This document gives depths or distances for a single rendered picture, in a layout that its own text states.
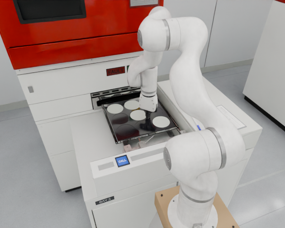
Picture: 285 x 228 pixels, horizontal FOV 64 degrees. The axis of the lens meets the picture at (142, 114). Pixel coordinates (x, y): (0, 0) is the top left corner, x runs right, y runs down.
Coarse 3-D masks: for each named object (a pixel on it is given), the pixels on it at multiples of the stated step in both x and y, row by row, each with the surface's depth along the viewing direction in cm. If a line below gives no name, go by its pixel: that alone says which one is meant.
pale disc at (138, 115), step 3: (135, 111) 142; (138, 111) 141; (141, 111) 141; (132, 114) 139; (135, 114) 139; (138, 114) 139; (141, 114) 139; (144, 114) 139; (132, 117) 137; (135, 117) 137; (138, 117) 137; (141, 117) 137; (144, 117) 137
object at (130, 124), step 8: (104, 104) 147; (120, 104) 147; (160, 104) 147; (120, 112) 141; (128, 112) 141; (152, 112) 141; (160, 112) 141; (112, 120) 135; (120, 120) 135; (128, 120) 135; (136, 120) 135; (144, 120) 135; (152, 120) 135; (120, 128) 129; (128, 128) 129; (136, 128) 129; (144, 128) 129; (152, 128) 129; (160, 128) 129; (120, 136) 124; (128, 136) 124; (136, 136) 125
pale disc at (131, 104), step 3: (126, 102) 149; (129, 102) 149; (132, 102) 149; (135, 102) 149; (138, 102) 149; (126, 105) 146; (129, 105) 146; (132, 105) 146; (135, 105) 146; (138, 105) 146; (126, 108) 144; (129, 108) 144; (132, 108) 144; (135, 108) 144
